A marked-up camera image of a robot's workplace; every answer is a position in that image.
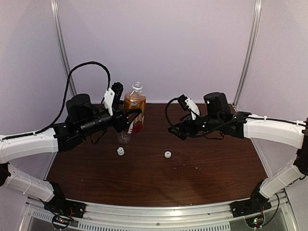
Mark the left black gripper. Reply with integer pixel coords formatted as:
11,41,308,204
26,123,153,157
78,100,141,137

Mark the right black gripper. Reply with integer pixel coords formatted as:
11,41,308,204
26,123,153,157
167,112,222,141

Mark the amber tea bottle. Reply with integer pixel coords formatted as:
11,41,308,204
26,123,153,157
124,81,146,134

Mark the clear plastic bottle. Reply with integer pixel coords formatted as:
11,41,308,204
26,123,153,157
117,131,131,144

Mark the white cap of tea bottle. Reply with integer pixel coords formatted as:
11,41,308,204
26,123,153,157
164,151,172,158

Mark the white cap of clear bottle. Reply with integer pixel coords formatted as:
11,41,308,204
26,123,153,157
117,147,125,156

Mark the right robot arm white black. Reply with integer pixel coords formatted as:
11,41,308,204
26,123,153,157
167,92,308,213

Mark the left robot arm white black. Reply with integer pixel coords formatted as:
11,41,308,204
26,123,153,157
0,93,141,214

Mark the right round circuit board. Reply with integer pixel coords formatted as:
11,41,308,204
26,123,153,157
245,215,265,229

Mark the round circuit board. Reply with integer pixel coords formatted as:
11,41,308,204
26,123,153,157
245,215,265,229
51,215,73,230

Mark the left round circuit board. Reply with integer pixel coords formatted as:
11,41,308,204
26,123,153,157
51,215,73,230

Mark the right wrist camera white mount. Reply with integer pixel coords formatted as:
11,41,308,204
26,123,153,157
177,95,200,120

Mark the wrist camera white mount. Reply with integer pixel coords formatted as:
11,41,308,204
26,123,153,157
177,95,200,120
101,82,124,116

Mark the right braided black cable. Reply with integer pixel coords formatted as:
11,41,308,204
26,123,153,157
165,97,244,139

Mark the braided black cable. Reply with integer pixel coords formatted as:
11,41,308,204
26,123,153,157
0,61,112,141
165,97,244,139

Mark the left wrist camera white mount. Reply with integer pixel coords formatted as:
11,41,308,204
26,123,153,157
101,82,124,116

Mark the left braided black cable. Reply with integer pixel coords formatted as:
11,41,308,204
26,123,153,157
0,61,112,141

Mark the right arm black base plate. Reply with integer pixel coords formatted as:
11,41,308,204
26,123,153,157
230,199,272,218

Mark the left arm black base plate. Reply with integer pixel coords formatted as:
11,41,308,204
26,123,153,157
42,199,86,218

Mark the left aluminium frame post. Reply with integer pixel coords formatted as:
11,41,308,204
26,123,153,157
50,0,77,97

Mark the aluminium frame post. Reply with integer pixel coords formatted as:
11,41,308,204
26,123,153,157
232,0,262,110
50,0,77,97

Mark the right aluminium frame post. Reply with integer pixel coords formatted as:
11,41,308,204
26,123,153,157
232,0,262,110

